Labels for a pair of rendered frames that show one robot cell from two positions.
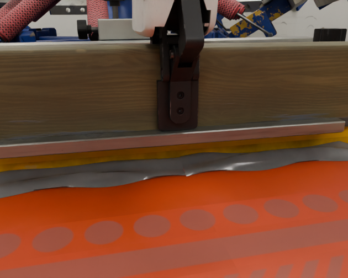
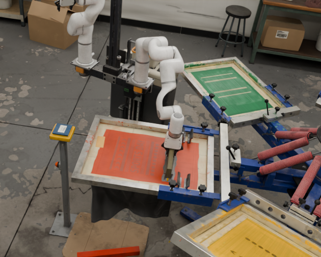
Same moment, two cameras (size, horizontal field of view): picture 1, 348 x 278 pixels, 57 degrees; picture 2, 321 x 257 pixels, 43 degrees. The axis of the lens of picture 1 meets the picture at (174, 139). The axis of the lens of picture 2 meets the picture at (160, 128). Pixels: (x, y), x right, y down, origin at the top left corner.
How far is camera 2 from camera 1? 2.43 m
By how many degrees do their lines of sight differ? 87
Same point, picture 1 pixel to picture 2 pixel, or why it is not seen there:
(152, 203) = (159, 155)
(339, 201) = (153, 169)
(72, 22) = not seen: outside the picture
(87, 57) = not seen: hidden behind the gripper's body
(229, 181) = (161, 162)
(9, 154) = not seen: hidden behind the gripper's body
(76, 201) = (162, 150)
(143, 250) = (152, 152)
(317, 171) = (160, 172)
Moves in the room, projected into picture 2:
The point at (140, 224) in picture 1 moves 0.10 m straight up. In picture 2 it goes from (156, 153) to (158, 140)
